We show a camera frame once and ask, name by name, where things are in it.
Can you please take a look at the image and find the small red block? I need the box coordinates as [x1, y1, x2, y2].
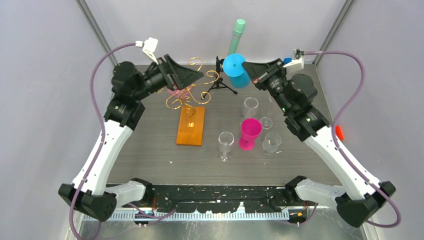
[335, 125, 345, 141]

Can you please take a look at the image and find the black yellow tripod stand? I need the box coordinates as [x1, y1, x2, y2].
[201, 56, 238, 99]

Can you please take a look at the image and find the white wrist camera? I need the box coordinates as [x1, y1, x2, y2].
[135, 36, 159, 64]
[283, 48, 305, 73]

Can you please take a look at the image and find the orange wooden rack base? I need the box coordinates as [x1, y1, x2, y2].
[175, 106, 206, 147]

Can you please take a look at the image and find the black base frame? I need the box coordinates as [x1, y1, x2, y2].
[120, 183, 319, 215]

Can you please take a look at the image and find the blue plastic wine glass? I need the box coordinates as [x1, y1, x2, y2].
[222, 53, 251, 89]

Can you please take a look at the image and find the small blue block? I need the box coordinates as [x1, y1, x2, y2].
[283, 57, 292, 64]

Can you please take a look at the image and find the clear flute glass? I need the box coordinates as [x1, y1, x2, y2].
[239, 97, 259, 125]

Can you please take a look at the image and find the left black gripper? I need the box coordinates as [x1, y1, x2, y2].
[133, 54, 204, 102]

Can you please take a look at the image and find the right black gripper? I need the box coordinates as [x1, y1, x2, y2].
[241, 58, 292, 115]

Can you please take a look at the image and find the slotted metal rail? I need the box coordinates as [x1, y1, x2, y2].
[108, 209, 290, 221]

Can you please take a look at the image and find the clear wine glass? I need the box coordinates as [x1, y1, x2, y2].
[259, 96, 275, 130]

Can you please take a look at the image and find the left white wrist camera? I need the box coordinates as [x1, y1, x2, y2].
[135, 36, 159, 64]

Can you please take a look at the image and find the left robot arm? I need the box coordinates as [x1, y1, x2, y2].
[58, 55, 204, 222]

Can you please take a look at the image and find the mint green cylinder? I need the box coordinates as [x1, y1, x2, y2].
[227, 18, 246, 55]

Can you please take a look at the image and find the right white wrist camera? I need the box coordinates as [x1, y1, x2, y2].
[283, 48, 305, 73]

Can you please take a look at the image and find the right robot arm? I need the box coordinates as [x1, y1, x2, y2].
[242, 59, 396, 228]

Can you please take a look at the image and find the light pink plastic glass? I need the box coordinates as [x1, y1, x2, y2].
[167, 88, 190, 100]

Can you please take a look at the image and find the magenta plastic wine glass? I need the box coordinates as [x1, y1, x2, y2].
[238, 118, 262, 151]

